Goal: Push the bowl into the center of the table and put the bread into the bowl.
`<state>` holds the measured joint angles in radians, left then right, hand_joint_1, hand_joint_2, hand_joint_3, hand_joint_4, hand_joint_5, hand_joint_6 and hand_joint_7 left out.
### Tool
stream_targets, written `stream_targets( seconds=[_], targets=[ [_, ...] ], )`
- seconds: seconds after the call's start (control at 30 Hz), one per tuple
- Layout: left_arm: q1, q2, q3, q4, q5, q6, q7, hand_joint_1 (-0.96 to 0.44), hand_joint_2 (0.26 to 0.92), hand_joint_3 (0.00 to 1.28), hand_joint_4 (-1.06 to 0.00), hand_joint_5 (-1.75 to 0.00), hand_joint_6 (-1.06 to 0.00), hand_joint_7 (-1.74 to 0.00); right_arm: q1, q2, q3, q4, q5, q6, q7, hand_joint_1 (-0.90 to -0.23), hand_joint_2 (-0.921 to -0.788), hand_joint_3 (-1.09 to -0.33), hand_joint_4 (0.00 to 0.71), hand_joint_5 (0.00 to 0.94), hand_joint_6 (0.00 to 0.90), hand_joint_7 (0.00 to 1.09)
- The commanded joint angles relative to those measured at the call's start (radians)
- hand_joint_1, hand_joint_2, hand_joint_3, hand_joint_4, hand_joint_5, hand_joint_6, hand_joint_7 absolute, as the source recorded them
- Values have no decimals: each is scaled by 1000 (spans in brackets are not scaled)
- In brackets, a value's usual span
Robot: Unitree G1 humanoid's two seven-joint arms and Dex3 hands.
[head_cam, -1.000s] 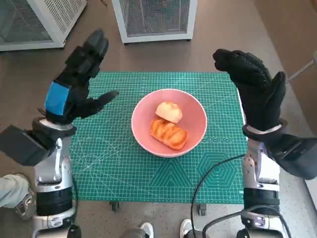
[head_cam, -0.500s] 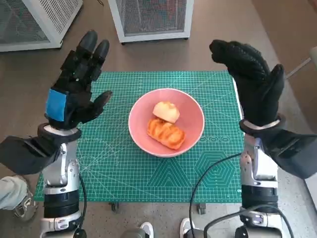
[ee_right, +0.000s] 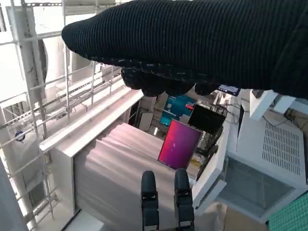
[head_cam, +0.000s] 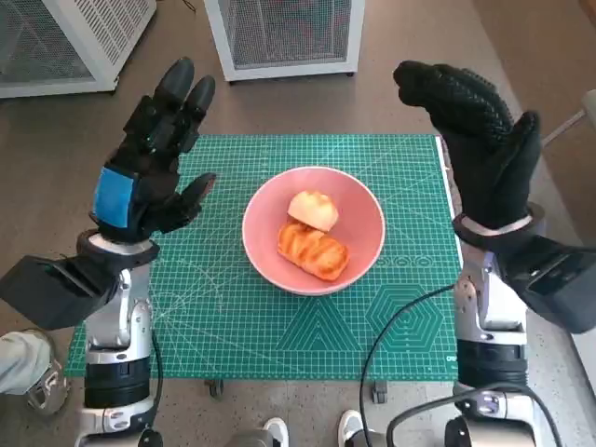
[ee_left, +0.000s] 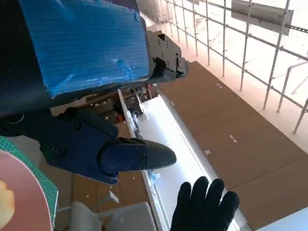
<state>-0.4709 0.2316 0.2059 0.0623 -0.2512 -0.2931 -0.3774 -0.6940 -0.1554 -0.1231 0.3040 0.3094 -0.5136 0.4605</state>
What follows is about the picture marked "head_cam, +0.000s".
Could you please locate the white shoe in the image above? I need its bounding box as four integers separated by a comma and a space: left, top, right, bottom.
337, 409, 369, 447
262, 416, 290, 447

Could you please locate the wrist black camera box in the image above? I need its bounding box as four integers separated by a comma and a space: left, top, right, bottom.
0, 254, 120, 331
500, 235, 596, 334

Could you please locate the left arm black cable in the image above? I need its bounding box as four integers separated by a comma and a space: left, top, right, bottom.
139, 328, 165, 447

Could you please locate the long toy bread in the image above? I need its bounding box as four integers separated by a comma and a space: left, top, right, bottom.
278, 222, 350, 281

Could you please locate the person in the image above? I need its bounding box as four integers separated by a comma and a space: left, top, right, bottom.
0, 328, 72, 415

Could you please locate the white mesh cabinet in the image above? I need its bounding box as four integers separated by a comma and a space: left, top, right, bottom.
203, 0, 367, 83
0, 0, 158, 99

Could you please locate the pale grey box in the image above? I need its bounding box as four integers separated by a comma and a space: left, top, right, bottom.
570, 332, 596, 397

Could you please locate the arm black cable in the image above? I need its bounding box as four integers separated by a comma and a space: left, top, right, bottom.
139, 328, 165, 447
358, 284, 471, 447

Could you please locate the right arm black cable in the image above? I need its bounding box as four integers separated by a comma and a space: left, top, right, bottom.
358, 284, 471, 447

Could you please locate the left robot hand blue tape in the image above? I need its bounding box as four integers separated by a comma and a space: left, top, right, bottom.
88, 56, 218, 244

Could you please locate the right robot hand black glove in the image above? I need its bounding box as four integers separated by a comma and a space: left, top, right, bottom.
392, 60, 544, 230

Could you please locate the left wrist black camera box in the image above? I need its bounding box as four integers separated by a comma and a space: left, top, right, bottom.
0, 254, 120, 331

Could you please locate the pink bowl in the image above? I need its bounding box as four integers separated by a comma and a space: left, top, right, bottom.
240, 166, 386, 297

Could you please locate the green cutting mat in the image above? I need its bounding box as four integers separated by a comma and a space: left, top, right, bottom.
62, 133, 462, 381

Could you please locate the round toy bread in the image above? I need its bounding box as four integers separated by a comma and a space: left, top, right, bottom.
286, 189, 339, 233

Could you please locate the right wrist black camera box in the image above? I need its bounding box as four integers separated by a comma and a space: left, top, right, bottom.
500, 235, 596, 334

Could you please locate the pale stool with metal leg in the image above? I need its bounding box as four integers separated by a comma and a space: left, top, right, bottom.
542, 88, 596, 145

